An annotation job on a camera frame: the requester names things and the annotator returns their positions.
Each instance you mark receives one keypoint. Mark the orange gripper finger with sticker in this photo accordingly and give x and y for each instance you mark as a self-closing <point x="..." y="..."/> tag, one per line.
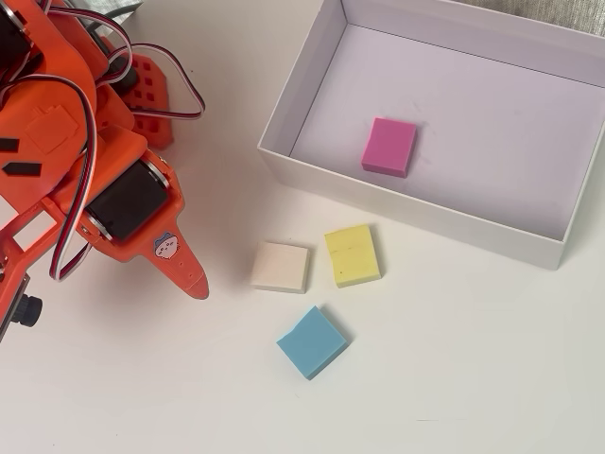
<point x="185" y="274"/>

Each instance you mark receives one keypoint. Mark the pink foam cuboid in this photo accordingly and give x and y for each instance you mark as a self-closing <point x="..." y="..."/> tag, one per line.
<point x="388" y="146"/>

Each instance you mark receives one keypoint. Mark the orange robot base plate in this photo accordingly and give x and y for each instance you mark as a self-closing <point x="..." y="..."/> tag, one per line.
<point x="150" y="94"/>

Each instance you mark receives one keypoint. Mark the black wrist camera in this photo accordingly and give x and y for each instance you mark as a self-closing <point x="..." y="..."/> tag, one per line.
<point x="29" y="311"/>

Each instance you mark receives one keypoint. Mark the orange gripper body black servo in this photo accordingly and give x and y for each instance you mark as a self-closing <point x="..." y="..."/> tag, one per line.
<point x="127" y="202"/>

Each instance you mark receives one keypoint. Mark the blue foam cuboid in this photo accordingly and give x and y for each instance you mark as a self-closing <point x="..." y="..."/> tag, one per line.
<point x="312" y="344"/>

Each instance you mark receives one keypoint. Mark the beige woven curtain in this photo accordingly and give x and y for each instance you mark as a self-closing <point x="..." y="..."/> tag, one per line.
<point x="567" y="12"/>

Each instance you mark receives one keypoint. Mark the yellow foam cuboid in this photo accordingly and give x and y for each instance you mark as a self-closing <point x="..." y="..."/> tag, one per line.
<point x="353" y="255"/>

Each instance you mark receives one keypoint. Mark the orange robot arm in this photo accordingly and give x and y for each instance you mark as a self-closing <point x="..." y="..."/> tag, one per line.
<point x="61" y="61"/>

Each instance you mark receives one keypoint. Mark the white cardboard box bin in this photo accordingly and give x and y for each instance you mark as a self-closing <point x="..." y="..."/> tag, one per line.
<point x="472" y="198"/>

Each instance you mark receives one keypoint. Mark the cream foam cuboid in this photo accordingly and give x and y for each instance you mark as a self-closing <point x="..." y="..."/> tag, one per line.
<point x="280" y="266"/>

